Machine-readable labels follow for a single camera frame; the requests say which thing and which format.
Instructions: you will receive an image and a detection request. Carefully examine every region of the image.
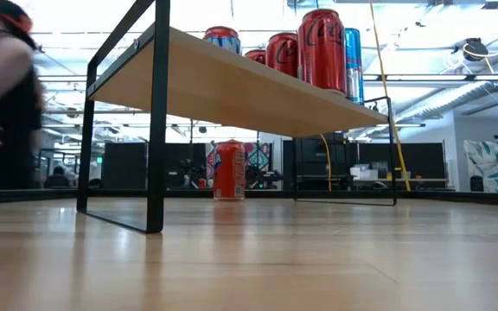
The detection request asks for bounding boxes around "orange soda can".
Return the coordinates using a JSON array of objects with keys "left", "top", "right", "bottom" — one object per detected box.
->
[{"left": 213, "top": 139, "right": 246, "bottom": 203}]

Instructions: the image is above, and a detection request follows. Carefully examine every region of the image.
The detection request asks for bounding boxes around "red cola can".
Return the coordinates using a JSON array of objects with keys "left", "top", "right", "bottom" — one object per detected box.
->
[
  {"left": 297, "top": 7, "right": 348, "bottom": 98},
  {"left": 265, "top": 31, "right": 301, "bottom": 79},
  {"left": 244, "top": 48, "right": 268, "bottom": 65}
]

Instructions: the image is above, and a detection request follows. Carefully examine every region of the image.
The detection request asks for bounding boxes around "silver blue energy drink can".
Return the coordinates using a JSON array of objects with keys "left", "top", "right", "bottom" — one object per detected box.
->
[{"left": 344, "top": 27, "right": 366, "bottom": 105}]

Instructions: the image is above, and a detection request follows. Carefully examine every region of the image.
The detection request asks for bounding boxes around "black cabinet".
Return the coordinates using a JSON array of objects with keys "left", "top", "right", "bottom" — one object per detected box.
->
[{"left": 282, "top": 132, "right": 349, "bottom": 191}]

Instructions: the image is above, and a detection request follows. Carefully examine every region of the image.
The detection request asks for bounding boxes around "white box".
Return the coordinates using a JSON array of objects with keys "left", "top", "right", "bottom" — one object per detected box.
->
[{"left": 349, "top": 163, "right": 380, "bottom": 181}]

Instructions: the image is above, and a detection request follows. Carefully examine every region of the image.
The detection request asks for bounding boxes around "black partition panel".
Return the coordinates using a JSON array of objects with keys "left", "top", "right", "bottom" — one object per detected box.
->
[
  {"left": 346, "top": 142, "right": 447, "bottom": 179},
  {"left": 101, "top": 142, "right": 207, "bottom": 190}
]

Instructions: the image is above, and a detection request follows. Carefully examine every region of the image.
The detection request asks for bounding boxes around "person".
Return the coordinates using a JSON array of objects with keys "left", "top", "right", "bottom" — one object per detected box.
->
[
  {"left": 0, "top": 0, "right": 46, "bottom": 191},
  {"left": 43, "top": 165, "right": 72, "bottom": 189}
]

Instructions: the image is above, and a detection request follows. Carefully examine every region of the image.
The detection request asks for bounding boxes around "teal white patterned cloth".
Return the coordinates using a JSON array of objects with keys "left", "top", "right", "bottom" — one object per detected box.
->
[{"left": 463, "top": 136, "right": 498, "bottom": 194}]

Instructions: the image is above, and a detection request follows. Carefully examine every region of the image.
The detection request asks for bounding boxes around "colourful wall poster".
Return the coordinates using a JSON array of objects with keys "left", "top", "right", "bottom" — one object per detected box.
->
[{"left": 205, "top": 141, "right": 272, "bottom": 173}]

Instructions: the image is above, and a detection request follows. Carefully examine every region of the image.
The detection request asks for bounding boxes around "wooden shelf black metal frame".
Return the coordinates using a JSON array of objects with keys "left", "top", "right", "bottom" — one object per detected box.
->
[{"left": 76, "top": 0, "right": 398, "bottom": 234}]

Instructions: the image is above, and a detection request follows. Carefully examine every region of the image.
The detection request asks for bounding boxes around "black ceiling cable reel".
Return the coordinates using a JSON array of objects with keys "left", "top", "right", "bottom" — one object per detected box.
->
[{"left": 463, "top": 37, "right": 490, "bottom": 62}]

